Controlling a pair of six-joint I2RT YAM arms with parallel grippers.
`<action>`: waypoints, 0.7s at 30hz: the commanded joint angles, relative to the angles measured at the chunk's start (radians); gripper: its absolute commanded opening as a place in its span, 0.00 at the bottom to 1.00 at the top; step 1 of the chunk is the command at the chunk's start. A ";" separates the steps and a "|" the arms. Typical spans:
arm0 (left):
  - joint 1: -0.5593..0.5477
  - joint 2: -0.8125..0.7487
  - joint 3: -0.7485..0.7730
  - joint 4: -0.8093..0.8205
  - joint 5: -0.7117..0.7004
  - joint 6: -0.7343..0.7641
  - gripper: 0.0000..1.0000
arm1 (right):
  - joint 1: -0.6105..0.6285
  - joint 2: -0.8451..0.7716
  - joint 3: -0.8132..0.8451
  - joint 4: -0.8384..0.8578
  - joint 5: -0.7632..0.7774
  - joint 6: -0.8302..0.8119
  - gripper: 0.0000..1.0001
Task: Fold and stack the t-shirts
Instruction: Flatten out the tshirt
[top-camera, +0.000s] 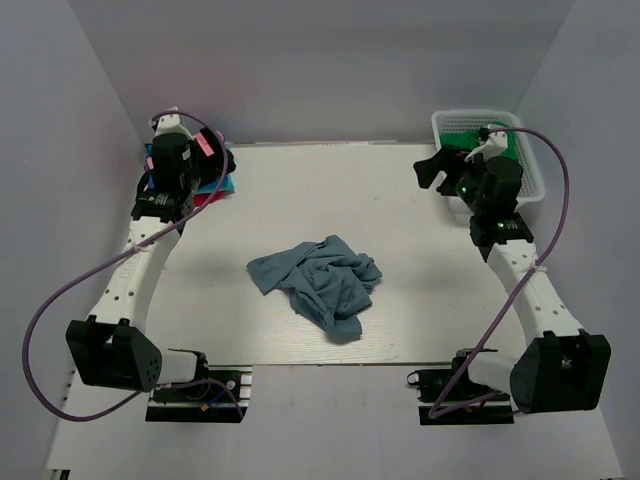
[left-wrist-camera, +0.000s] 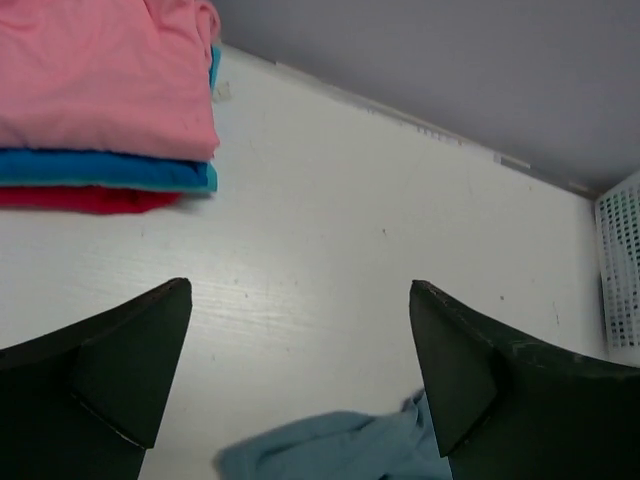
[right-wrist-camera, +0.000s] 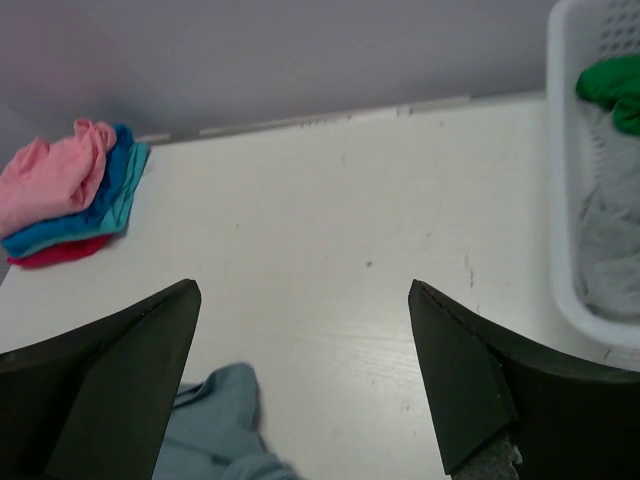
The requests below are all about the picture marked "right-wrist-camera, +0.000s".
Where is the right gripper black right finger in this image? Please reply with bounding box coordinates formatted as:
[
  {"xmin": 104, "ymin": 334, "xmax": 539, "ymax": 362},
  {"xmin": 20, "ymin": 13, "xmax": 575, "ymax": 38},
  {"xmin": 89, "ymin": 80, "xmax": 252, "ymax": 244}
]
[{"xmin": 408, "ymin": 280, "xmax": 639, "ymax": 479}]

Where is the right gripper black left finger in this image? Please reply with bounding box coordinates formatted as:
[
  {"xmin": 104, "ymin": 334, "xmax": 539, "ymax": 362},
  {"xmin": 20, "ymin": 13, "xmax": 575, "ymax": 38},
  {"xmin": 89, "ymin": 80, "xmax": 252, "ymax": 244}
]
[{"xmin": 1, "ymin": 279, "xmax": 201, "ymax": 479}]

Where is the grey-blue t-shirt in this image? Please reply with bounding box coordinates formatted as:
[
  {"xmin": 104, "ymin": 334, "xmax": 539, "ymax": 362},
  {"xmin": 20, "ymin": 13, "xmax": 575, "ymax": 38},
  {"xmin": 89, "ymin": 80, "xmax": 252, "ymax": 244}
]
[{"xmin": 152, "ymin": 363, "xmax": 299, "ymax": 479}]

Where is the red folded t-shirt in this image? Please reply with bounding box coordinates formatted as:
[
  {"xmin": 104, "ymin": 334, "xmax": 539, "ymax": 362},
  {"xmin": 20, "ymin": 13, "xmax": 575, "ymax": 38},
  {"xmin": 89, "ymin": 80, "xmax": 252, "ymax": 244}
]
[{"xmin": 8, "ymin": 234, "xmax": 113, "ymax": 269}]

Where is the teal folded t-shirt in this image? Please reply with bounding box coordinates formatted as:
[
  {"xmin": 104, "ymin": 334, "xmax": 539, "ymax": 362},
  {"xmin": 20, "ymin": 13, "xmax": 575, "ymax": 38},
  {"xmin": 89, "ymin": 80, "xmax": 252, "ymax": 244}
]
[{"xmin": 6, "ymin": 143, "xmax": 150, "ymax": 258}]

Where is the blue folded t-shirt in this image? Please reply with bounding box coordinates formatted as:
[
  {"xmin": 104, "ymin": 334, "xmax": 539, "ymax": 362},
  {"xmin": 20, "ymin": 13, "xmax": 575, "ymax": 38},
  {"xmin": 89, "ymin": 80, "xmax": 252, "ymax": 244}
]
[{"xmin": 1, "ymin": 124, "xmax": 134, "ymax": 258}]

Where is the pink folded t-shirt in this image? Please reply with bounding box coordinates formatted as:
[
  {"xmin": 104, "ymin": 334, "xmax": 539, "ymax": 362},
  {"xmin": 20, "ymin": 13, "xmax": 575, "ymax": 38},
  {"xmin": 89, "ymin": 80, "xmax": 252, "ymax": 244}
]
[{"xmin": 1, "ymin": 119, "xmax": 117, "ymax": 237}]

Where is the grey t-shirt in basket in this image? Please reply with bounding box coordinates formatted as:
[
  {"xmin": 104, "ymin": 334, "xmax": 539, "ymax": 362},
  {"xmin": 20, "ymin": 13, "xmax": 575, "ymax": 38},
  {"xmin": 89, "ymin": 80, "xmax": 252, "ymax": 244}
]
[{"xmin": 577, "ymin": 106, "xmax": 639, "ymax": 321}]

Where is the green t-shirt in basket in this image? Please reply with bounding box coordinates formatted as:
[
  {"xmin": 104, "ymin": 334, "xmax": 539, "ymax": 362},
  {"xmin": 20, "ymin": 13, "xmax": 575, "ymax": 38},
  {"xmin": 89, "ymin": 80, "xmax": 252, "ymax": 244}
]
[{"xmin": 575, "ymin": 55, "xmax": 639, "ymax": 136}]

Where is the white plastic laundry basket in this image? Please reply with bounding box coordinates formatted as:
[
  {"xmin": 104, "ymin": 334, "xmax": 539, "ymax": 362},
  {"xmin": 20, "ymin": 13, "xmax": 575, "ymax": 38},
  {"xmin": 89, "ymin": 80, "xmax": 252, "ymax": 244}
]
[{"xmin": 546, "ymin": 1, "xmax": 639, "ymax": 369}]

